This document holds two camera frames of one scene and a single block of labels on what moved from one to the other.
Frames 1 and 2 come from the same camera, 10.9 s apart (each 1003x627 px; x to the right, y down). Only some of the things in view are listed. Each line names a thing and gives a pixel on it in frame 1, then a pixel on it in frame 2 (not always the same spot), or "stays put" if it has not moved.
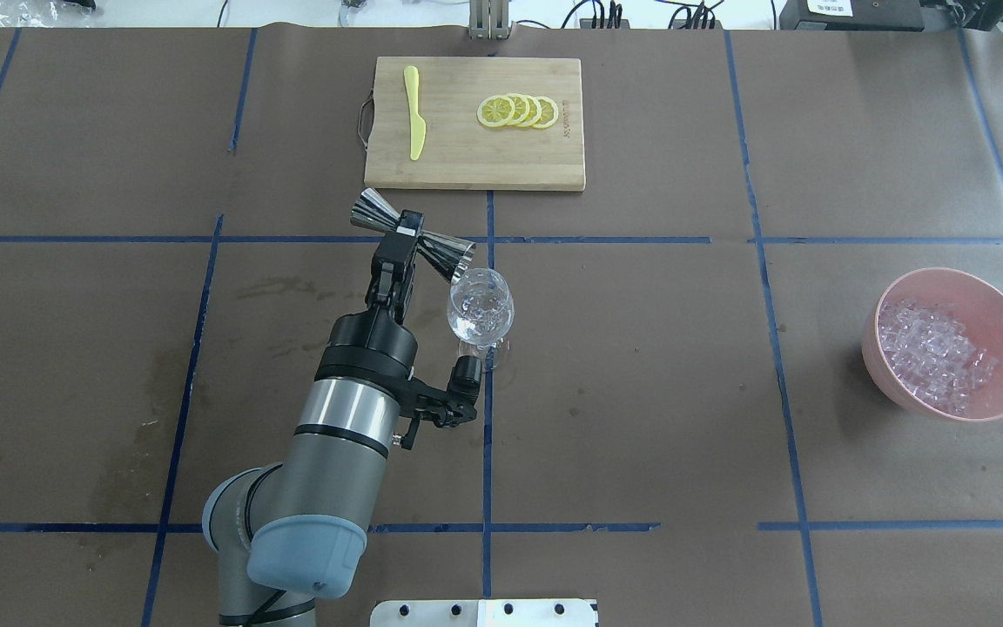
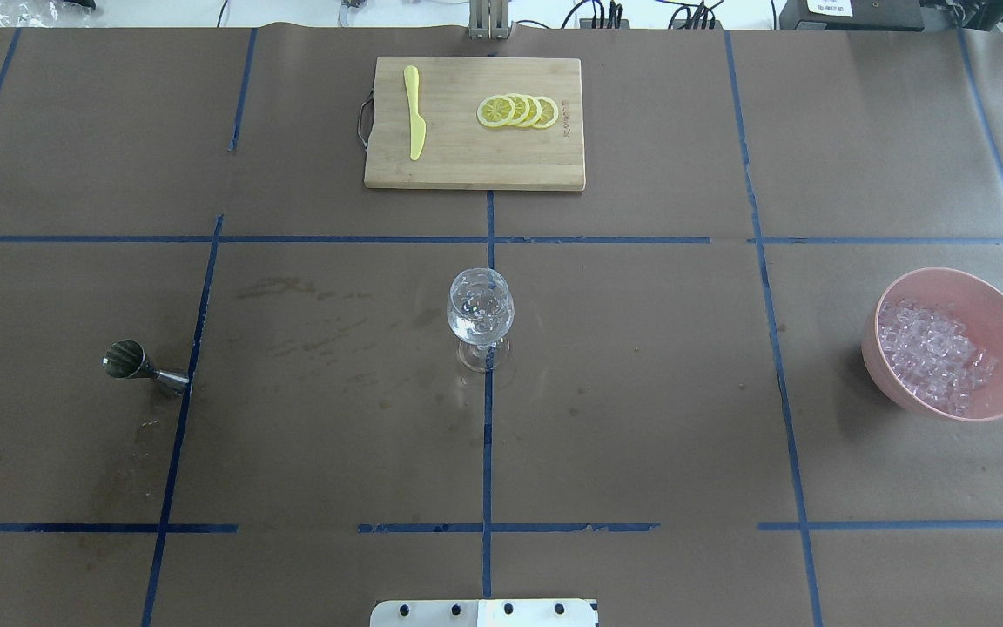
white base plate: x=483 y=613 stays put
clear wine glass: x=481 y=313 stays put
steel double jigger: x=446 y=253 → x=125 y=359
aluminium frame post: x=488 y=20 stays put
